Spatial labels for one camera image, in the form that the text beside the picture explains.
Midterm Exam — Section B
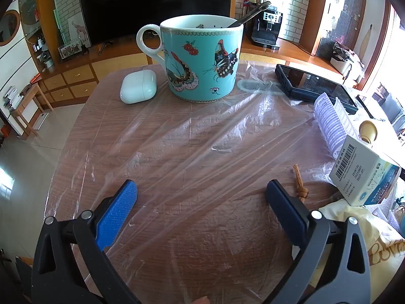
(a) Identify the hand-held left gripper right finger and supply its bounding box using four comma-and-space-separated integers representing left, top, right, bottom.
265, 179, 371, 304

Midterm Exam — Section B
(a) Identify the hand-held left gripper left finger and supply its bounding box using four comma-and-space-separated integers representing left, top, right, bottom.
31, 179, 141, 304

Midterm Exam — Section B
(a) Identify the brown knotted cord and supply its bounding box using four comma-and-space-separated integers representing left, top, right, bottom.
292, 164, 309, 199

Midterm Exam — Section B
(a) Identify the cream paper napkin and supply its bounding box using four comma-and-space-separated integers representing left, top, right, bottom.
318, 201, 405, 301

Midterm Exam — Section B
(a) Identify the white and blue carton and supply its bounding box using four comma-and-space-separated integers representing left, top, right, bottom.
328, 135, 402, 206

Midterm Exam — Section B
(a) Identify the lavender hair roller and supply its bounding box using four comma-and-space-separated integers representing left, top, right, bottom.
313, 92, 359, 158

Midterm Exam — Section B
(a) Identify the small yellow cup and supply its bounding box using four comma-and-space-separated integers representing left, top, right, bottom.
359, 120, 378, 144

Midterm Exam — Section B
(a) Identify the white earbuds case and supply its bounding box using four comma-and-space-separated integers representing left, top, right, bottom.
119, 70, 157, 104

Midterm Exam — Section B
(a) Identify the wooden drawer cabinet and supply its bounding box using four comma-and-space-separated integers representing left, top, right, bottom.
37, 49, 165, 108

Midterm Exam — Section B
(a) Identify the small wooden side table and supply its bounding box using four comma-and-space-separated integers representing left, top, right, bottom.
11, 84, 54, 138

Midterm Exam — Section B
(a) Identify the stack of magazines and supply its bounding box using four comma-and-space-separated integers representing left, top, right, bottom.
3, 85, 24, 111

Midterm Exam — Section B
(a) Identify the grey handbag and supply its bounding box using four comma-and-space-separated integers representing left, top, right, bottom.
330, 42, 364, 80

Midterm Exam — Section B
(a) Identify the teal butterfly mug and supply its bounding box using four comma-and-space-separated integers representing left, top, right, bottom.
136, 14, 244, 103

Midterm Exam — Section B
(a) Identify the giraffe picture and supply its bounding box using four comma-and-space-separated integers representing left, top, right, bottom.
67, 16, 92, 48

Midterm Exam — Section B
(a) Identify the black coffee machine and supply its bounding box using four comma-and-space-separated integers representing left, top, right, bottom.
247, 5, 283, 49

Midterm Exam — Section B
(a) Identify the dark metal spoon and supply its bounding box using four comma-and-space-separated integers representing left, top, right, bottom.
221, 1, 272, 29

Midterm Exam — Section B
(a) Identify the black flat television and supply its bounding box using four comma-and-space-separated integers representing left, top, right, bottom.
77, 0, 238, 55

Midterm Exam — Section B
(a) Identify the small photo frame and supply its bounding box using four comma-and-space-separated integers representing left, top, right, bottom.
58, 43, 83, 60

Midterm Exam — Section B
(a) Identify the oval wooden wall frame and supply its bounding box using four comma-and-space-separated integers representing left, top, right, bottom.
0, 9, 21, 46

